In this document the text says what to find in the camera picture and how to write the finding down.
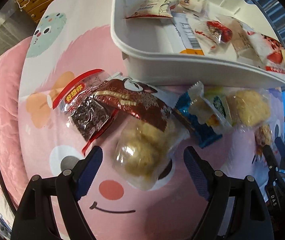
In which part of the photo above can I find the brown chocolate snack packet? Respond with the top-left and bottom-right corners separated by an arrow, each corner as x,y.
91,75 -> 178,131

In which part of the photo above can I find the white plastic storage bin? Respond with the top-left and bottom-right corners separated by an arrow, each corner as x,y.
110,0 -> 285,89

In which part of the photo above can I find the red edged date packet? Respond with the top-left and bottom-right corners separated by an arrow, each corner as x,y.
52,69 -> 118,154

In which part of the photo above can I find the blue foil snack packet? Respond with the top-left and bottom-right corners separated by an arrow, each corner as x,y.
175,81 -> 232,148

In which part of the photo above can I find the pink bed blanket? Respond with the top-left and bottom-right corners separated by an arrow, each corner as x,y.
0,37 -> 31,205

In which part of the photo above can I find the small clear candy packet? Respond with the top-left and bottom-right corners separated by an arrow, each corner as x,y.
254,124 -> 273,158

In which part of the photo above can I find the dark nut candy packet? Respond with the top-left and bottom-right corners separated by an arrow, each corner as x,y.
194,20 -> 233,53

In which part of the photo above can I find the green snack packet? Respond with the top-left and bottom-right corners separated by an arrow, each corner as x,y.
204,87 -> 233,126

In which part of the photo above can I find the cartoon printed table cover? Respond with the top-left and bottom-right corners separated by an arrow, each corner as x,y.
17,0 -> 285,240

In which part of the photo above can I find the red striped white packet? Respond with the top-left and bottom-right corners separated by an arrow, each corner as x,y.
125,0 -> 181,20

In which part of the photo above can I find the clear square cracker packet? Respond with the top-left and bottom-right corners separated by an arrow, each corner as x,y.
217,14 -> 262,68

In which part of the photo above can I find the yellow rice cracker packet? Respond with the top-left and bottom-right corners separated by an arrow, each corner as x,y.
226,88 -> 272,129

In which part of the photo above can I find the white orange snack bar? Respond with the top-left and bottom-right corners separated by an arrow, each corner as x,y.
161,12 -> 204,55

